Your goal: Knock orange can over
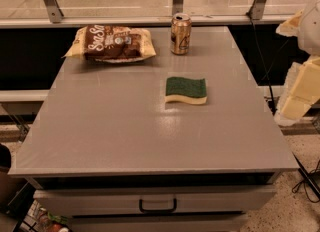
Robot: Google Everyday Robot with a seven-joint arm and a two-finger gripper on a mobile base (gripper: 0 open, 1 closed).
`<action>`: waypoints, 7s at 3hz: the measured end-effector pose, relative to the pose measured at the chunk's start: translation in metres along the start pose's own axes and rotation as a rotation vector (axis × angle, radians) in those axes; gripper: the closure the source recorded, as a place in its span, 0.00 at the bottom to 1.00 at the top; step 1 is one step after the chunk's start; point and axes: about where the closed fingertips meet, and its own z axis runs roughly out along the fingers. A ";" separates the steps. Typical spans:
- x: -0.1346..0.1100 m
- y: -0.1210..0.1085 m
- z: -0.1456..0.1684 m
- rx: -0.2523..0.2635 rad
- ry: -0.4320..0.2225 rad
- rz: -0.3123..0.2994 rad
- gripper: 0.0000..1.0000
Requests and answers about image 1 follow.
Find grey cabinet drawer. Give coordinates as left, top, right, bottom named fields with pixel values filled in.
left=34, top=185, right=275, bottom=217

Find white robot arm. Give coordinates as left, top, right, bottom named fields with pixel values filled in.
left=274, top=0, right=320, bottom=126

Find black hanging cable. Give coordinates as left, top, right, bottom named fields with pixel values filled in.
left=249, top=18, right=278, bottom=115

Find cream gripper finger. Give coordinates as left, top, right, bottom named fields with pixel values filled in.
left=276, top=10, right=303, bottom=37
left=274, top=56, right=320, bottom=126

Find colourful items on floor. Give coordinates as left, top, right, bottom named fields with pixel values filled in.
left=20, top=200, right=72, bottom=232

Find black drawer handle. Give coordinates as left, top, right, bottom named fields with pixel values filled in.
left=138, top=198, right=178, bottom=214

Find dark round object left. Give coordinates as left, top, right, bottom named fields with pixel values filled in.
left=0, top=144, right=11, bottom=171

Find brown snack bag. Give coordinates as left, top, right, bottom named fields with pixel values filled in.
left=65, top=25, right=156, bottom=64

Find orange soda can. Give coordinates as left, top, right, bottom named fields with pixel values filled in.
left=171, top=13, right=192, bottom=55

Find green yellow sponge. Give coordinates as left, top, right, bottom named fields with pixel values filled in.
left=165, top=77, right=207, bottom=105

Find black floor cable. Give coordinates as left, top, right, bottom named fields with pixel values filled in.
left=291, top=159, right=320, bottom=204

